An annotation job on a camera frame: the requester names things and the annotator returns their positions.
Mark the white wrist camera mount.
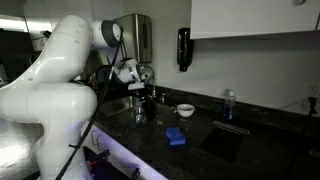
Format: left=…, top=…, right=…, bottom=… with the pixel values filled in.
left=127, top=81, right=147, bottom=92

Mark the black wall soap dispenser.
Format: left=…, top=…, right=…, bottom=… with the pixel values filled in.
left=176, top=27, right=195, bottom=73

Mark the black flask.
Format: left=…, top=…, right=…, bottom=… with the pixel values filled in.
left=143, top=95, right=157, bottom=122

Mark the open drawer with tools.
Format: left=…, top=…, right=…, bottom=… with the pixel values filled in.
left=82, top=145, right=143, bottom=180

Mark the stainless steel sink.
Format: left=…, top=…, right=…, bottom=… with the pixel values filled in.
left=97, top=95, right=174, bottom=125

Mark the metal drawer handle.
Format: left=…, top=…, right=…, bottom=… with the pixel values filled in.
left=89, top=129, right=105, bottom=152

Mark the black plug with cable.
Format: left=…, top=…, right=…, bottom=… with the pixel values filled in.
left=307, top=96, right=319, bottom=117

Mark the white bowl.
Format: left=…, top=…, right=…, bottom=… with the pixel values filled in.
left=176, top=103, right=196, bottom=118

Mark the white cabinet drawer front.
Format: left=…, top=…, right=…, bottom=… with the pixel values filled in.
left=80, top=120, right=169, bottom=180

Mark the metal strip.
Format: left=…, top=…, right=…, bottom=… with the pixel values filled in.
left=212, top=119, right=251, bottom=136

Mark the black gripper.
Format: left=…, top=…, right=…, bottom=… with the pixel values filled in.
left=131, top=78, right=152, bottom=103

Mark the white wall outlet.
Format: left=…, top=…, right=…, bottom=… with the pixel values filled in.
left=305, top=83, right=320, bottom=98

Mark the blue sponge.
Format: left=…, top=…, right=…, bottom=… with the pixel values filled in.
left=165, top=126, right=187, bottom=147

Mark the clear bottle blue liquid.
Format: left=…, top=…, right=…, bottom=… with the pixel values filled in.
left=222, top=88, right=237, bottom=122

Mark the chrome gooseneck faucet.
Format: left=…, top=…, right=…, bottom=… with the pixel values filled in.
left=139, top=65, right=158, bottom=100

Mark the black dish rack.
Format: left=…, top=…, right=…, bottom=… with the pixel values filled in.
left=87, top=64, right=133, bottom=98

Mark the dark plate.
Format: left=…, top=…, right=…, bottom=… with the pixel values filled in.
left=95, top=64, right=116, bottom=85

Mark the white upper cabinet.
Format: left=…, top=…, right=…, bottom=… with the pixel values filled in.
left=189, top=0, right=320, bottom=41

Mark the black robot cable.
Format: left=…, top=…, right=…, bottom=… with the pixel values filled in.
left=54, top=26, right=125, bottom=180

